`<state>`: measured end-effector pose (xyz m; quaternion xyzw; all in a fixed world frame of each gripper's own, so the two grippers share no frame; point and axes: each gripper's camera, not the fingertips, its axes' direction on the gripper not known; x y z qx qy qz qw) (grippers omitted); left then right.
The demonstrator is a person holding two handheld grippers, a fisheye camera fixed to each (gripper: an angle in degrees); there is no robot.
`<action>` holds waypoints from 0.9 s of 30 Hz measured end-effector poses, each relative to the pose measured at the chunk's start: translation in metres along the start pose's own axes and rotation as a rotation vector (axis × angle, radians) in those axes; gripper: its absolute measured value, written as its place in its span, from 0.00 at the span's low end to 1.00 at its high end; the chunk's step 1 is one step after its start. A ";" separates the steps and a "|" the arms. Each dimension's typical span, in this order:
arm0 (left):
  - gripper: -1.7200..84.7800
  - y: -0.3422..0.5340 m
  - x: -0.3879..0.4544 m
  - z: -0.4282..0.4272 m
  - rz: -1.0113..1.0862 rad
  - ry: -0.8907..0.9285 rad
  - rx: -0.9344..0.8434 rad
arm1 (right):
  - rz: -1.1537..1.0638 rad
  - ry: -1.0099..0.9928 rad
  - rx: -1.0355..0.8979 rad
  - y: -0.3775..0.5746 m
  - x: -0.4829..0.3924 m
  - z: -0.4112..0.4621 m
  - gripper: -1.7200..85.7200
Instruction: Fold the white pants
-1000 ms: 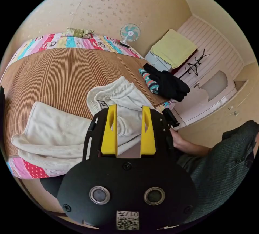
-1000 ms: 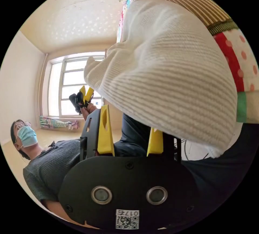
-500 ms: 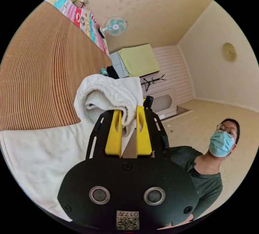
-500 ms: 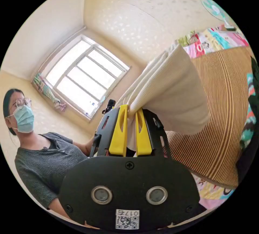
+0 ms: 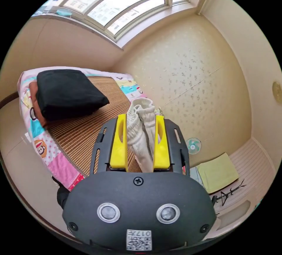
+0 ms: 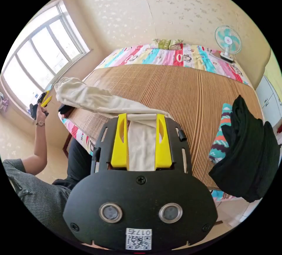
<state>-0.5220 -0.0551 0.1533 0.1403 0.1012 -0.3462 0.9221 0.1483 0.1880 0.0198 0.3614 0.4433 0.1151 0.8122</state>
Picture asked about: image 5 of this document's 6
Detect ceiling lamp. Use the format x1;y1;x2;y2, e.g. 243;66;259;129
272;81;282;105

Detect pile of clothes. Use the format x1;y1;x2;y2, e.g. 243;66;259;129
28;69;110;127

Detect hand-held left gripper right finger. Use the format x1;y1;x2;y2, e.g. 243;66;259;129
153;115;170;171

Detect wall fan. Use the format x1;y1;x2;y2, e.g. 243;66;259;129
185;137;202;155

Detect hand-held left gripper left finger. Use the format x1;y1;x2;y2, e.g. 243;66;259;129
110;114;129;170

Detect window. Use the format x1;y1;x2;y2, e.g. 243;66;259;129
31;0;199;50

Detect bed with woven mat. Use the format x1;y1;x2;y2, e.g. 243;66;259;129
17;67;165;191

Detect white pants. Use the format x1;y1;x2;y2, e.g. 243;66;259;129
126;98;160;173

